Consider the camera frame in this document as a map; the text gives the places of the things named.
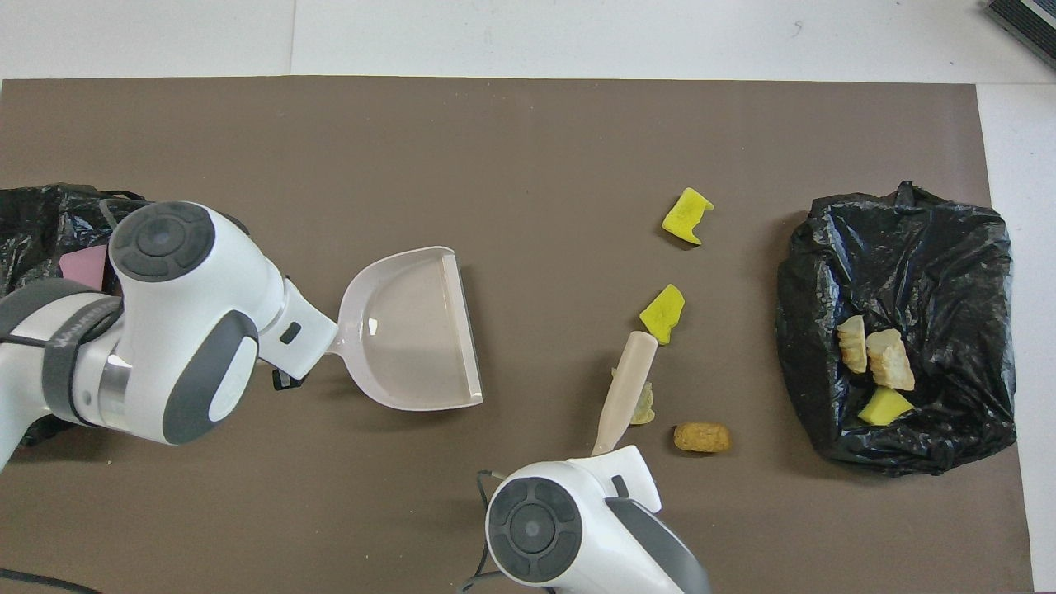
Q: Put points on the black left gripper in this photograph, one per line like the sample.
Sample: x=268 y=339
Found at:
x=289 y=380

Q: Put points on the beige plastic dustpan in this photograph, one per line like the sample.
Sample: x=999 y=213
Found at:
x=412 y=330

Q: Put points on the beige hand brush black bristles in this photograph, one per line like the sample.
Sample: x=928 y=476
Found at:
x=627 y=379

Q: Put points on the yellow sponge piece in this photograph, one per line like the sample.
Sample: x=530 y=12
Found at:
x=884 y=407
x=686 y=216
x=662 y=313

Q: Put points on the beige sponge chunk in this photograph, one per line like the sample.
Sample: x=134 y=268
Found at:
x=891 y=360

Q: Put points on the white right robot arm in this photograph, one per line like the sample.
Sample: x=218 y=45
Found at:
x=577 y=511

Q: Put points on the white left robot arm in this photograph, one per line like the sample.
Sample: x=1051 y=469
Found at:
x=181 y=330

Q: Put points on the black trash bag over pink bin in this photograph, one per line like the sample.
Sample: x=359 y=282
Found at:
x=41 y=223

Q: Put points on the black trash bag bin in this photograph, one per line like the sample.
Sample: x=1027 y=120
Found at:
x=924 y=247

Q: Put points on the pink sheet in bag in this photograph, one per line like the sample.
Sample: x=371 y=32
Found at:
x=87 y=268

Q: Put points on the brown table mat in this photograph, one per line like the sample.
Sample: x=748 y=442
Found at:
x=495 y=132

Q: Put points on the dark ribbed device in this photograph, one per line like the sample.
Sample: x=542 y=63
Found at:
x=1031 y=25

